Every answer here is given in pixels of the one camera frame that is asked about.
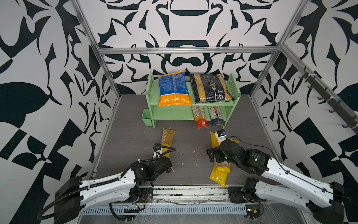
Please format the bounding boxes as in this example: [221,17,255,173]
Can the wall hook rail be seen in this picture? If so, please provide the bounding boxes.
[300,66,358,135]

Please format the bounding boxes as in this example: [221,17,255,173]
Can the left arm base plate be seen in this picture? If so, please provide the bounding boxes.
[115,187,153,203]

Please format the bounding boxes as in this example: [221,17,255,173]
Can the small green bin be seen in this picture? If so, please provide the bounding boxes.
[142,109,153,127]

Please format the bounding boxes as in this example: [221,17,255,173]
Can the white cable duct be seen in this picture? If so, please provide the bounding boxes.
[81,204,248,216]

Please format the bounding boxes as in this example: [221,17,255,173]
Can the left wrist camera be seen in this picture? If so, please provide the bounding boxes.
[153,143,163,159]

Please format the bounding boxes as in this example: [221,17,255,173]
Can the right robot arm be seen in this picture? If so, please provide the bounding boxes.
[207,139,345,224]

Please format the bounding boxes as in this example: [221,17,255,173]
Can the green two-tier shelf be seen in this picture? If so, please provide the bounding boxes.
[141,71,242,130]

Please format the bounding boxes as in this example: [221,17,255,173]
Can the blue orange pasta bag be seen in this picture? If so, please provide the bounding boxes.
[158,71,192,107]

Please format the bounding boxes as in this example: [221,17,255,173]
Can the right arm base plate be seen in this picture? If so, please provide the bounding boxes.
[227,187,267,203]

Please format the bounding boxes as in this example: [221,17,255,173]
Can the grey blue spaghetti pack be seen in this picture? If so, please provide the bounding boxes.
[208,106,225,127]

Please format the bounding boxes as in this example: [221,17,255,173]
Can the aluminium frame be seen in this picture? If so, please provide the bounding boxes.
[68,0,358,135]

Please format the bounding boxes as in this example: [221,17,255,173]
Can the red spaghetti pack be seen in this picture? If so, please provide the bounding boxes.
[192,106,208,130]

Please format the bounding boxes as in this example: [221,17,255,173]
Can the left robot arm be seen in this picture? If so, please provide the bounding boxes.
[37,156,172,224]

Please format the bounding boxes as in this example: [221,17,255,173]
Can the small electronics board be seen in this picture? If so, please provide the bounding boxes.
[245,203,264,220]

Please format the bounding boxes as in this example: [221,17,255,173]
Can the black penne pasta bag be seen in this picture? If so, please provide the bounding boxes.
[189,74,233,103]

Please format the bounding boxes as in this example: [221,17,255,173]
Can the yellow Pastatime spaghetti bag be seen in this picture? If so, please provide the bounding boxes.
[209,132,231,188]

